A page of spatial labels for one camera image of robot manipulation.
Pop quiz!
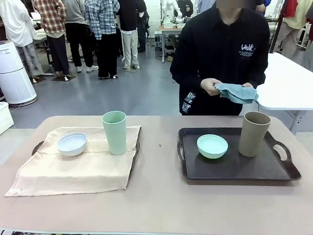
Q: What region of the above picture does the dark brown handled tray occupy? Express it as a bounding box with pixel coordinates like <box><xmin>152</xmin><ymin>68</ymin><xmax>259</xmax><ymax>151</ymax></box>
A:
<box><xmin>177</xmin><ymin>127</ymin><xmax>302</xmax><ymax>185</ymax></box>
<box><xmin>31</xmin><ymin>126</ymin><xmax>142</xmax><ymax>175</ymax></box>

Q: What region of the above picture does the black pole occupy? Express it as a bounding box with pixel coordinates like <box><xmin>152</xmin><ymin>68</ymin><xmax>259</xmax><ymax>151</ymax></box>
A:
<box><xmin>268</xmin><ymin>0</ymin><xmax>291</xmax><ymax>54</ymax></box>

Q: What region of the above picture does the person's left forearm black sleeve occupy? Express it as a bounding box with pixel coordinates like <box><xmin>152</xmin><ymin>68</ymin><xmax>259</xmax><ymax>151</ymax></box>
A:
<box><xmin>249</xmin><ymin>67</ymin><xmax>268</xmax><ymax>90</ymax></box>

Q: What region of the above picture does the bystander in grey top black trousers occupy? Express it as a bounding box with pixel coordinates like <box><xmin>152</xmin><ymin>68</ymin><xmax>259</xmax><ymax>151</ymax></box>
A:
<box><xmin>62</xmin><ymin>0</ymin><xmax>100</xmax><ymax>73</ymax></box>

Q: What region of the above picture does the bystander in beige trousers red top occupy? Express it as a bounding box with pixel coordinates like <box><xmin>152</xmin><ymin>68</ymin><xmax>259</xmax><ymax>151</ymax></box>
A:
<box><xmin>272</xmin><ymin>0</ymin><xmax>313</xmax><ymax>57</ymax></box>

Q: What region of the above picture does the bystander in black top cream trousers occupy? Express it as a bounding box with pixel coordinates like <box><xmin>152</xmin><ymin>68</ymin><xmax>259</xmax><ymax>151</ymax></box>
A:
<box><xmin>114</xmin><ymin>0</ymin><xmax>147</xmax><ymax>70</ymax></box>

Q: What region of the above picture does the bystander in red plaid shirt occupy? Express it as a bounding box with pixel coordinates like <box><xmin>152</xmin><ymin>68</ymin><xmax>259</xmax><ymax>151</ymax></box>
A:
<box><xmin>33</xmin><ymin>0</ymin><xmax>72</xmax><ymax>79</ymax></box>

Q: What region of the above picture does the bystander in white shirt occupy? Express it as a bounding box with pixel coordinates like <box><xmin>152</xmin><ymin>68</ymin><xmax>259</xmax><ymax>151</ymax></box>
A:
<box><xmin>0</xmin><ymin>0</ymin><xmax>44</xmax><ymax>79</ymax></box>

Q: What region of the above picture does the bystander in blue plaid shirt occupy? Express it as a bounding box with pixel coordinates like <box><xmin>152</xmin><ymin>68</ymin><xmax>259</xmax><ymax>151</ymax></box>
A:
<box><xmin>84</xmin><ymin>0</ymin><xmax>121</xmax><ymax>80</ymax></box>

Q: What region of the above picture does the white box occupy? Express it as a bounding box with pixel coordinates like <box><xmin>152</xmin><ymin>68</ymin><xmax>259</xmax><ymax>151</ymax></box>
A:
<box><xmin>0</xmin><ymin>101</ymin><xmax>15</xmax><ymax>135</ymax></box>

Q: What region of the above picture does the brown tall cup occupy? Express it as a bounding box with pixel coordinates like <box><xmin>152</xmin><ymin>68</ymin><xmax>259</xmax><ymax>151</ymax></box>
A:
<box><xmin>238</xmin><ymin>111</ymin><xmax>271</xmax><ymax>157</ymax></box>

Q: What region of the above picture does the light green bowl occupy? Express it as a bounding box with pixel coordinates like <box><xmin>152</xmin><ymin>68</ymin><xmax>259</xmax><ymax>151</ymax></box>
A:
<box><xmin>197</xmin><ymin>134</ymin><xmax>229</xmax><ymax>159</ymax></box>

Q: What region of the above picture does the beige cloth mat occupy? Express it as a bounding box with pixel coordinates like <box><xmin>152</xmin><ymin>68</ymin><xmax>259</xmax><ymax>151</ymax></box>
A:
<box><xmin>4</xmin><ymin>125</ymin><xmax>142</xmax><ymax>197</ymax></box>

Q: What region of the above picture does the cardboard box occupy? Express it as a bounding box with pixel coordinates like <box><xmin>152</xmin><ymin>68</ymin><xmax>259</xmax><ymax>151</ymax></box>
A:
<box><xmin>167</xmin><ymin>39</ymin><xmax>180</xmax><ymax>63</ymax></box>

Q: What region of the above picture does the person in black jacket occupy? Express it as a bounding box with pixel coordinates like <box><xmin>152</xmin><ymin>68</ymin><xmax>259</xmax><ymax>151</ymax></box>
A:
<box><xmin>170</xmin><ymin>0</ymin><xmax>270</xmax><ymax>116</ymax></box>

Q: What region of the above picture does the white bowl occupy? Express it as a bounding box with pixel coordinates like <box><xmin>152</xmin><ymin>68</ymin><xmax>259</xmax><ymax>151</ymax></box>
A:
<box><xmin>57</xmin><ymin>132</ymin><xmax>88</xmax><ymax>157</ymax></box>

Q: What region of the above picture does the blue-grey cloth mat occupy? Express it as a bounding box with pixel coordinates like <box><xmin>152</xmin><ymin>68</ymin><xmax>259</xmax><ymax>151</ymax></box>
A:
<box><xmin>214</xmin><ymin>82</ymin><xmax>259</xmax><ymax>104</ymax></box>

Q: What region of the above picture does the light green tall cup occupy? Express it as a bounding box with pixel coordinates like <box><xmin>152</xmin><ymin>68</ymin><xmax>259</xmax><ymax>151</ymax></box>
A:
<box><xmin>101</xmin><ymin>111</ymin><xmax>127</xmax><ymax>156</ymax></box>

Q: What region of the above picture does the white side table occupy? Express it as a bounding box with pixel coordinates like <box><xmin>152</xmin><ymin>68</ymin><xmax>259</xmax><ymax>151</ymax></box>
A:
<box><xmin>254</xmin><ymin>51</ymin><xmax>313</xmax><ymax>137</ymax></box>

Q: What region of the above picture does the background workbench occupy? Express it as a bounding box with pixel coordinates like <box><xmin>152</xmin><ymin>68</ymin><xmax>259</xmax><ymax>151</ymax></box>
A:
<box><xmin>157</xmin><ymin>24</ymin><xmax>188</xmax><ymax>62</ymax></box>

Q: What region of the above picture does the white air purifier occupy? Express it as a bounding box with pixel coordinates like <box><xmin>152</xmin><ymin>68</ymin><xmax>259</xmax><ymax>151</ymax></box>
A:
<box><xmin>0</xmin><ymin>40</ymin><xmax>39</xmax><ymax>106</ymax></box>

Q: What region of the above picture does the person's right forearm black sleeve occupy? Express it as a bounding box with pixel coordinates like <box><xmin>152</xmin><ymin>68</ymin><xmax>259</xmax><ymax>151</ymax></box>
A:
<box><xmin>170</xmin><ymin>65</ymin><xmax>208</xmax><ymax>93</ymax></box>

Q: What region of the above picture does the person's right hand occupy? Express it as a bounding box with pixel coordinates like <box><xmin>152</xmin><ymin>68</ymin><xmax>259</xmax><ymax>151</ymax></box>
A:
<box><xmin>200</xmin><ymin>78</ymin><xmax>221</xmax><ymax>96</ymax></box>

